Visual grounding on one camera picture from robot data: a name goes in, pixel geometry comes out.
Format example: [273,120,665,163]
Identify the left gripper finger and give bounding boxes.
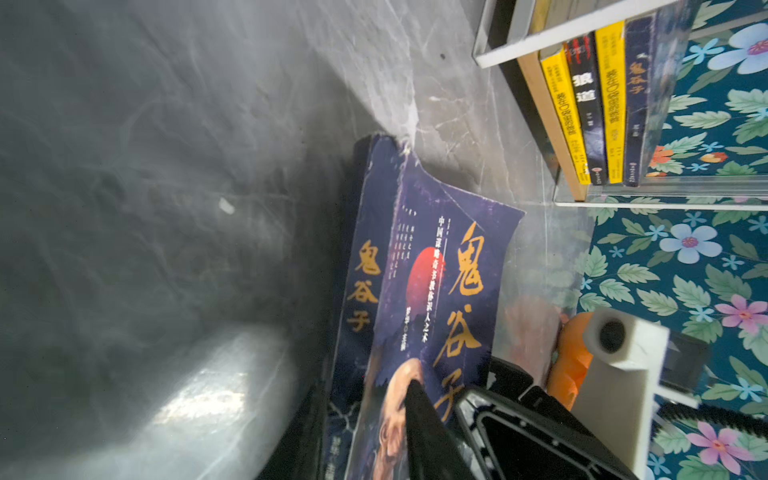
[405,380,474,480]

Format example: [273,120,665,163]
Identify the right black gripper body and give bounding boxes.
[455,357,636,479]

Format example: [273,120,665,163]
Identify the dark old man cover book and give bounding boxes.
[319,134,524,479]

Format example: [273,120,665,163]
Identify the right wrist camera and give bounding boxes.
[572,308,710,479]

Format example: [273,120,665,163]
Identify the black wolf cover book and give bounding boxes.
[565,32,608,185]

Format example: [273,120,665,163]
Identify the orange shark plush toy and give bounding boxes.
[546,312,594,411]

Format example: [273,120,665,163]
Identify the yellow book on lower shelf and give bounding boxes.
[538,46,591,185]

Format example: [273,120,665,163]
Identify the yellow cartoon cover book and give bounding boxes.
[595,21,626,184]

